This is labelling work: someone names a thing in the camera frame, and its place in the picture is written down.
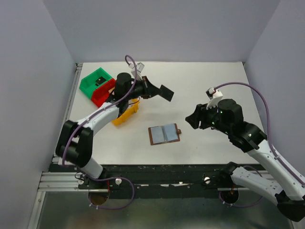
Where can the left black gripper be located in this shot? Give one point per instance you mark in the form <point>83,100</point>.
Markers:
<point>149,90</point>

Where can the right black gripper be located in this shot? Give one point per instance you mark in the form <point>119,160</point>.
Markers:
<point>200,113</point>

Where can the black credit card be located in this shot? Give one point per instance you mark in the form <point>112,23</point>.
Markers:
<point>166,93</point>

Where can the brown leather card holder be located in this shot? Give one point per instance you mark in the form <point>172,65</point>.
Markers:
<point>164,134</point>

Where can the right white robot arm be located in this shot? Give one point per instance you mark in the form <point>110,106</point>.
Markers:
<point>287,190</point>

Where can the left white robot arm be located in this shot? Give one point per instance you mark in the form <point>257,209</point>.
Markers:
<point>75,143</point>

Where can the black card in green bin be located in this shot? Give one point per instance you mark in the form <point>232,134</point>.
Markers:
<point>100,81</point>

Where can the yellow plastic bin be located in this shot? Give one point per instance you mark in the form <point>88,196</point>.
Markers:
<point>132,108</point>

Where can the red plastic bin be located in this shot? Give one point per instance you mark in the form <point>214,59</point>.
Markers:
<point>101,94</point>

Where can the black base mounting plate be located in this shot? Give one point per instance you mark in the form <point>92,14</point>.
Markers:
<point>162,181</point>

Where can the green plastic bin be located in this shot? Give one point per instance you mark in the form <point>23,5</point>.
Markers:
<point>87,85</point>

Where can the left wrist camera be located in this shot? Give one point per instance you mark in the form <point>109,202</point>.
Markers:
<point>139,68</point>

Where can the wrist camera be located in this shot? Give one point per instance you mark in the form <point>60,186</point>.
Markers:
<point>139,68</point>
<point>215,97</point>

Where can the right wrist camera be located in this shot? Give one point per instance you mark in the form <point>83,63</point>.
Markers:
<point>215,97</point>

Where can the aluminium rail frame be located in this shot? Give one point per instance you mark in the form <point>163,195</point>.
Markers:
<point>40,195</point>

